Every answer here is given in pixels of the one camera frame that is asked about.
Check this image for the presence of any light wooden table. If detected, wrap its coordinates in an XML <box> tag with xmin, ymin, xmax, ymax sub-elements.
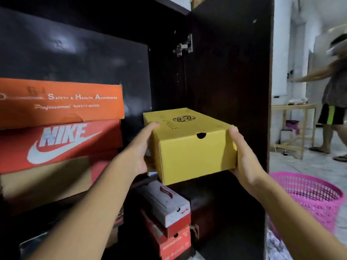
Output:
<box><xmin>270</xmin><ymin>103</ymin><xmax>317</xmax><ymax>160</ymax></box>

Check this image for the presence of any yellow shoe box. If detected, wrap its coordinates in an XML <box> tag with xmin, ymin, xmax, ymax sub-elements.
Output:
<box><xmin>143</xmin><ymin>107</ymin><xmax>239</xmax><ymax>186</ymax></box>

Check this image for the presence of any person's left hand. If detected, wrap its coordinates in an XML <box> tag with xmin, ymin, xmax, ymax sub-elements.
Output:
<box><xmin>116</xmin><ymin>121</ymin><xmax>160</xmax><ymax>177</ymax></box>

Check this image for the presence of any orange shoe box white lettering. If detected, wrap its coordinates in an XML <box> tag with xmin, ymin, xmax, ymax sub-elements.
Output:
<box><xmin>0</xmin><ymin>77</ymin><xmax>125</xmax><ymax>130</ymax></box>

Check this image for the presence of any person's right hand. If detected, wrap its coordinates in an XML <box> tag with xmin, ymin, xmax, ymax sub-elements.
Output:
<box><xmin>228</xmin><ymin>125</ymin><xmax>269</xmax><ymax>193</ymax></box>

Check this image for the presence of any metal cabinet hinge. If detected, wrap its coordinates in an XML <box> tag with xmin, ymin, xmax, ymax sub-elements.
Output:
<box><xmin>173</xmin><ymin>34</ymin><xmax>193</xmax><ymax>57</ymax></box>

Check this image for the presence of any person's right forearm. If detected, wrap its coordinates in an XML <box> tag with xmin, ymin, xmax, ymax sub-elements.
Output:
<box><xmin>253</xmin><ymin>174</ymin><xmax>347</xmax><ymax>260</ymax></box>

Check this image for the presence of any dark wooden cabinet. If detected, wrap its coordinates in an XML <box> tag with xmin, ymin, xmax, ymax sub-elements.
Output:
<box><xmin>0</xmin><ymin>0</ymin><xmax>206</xmax><ymax>260</ymax></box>

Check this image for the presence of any pink plastic laundry basket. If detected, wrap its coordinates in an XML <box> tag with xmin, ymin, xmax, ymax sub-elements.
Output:
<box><xmin>267</xmin><ymin>172</ymin><xmax>345</xmax><ymax>240</ymax></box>

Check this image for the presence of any person's left forearm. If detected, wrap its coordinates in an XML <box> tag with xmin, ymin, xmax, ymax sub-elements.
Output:
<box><xmin>26</xmin><ymin>157</ymin><xmax>138</xmax><ymax>260</ymax></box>

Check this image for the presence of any patterned cloth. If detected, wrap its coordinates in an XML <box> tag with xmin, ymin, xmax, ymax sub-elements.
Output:
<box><xmin>265</xmin><ymin>227</ymin><xmax>294</xmax><ymax>260</ymax></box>

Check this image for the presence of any brown cardboard shoe box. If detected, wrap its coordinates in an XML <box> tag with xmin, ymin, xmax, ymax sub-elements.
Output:
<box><xmin>0</xmin><ymin>156</ymin><xmax>93</xmax><ymax>199</ymax></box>

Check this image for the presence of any dark cabinet door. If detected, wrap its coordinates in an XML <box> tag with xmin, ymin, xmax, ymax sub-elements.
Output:
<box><xmin>185</xmin><ymin>0</ymin><xmax>275</xmax><ymax>260</ymax></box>

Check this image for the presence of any red shoe box dark lid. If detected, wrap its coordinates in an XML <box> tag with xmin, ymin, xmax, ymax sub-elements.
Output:
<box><xmin>141</xmin><ymin>210</ymin><xmax>192</xmax><ymax>260</ymax></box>

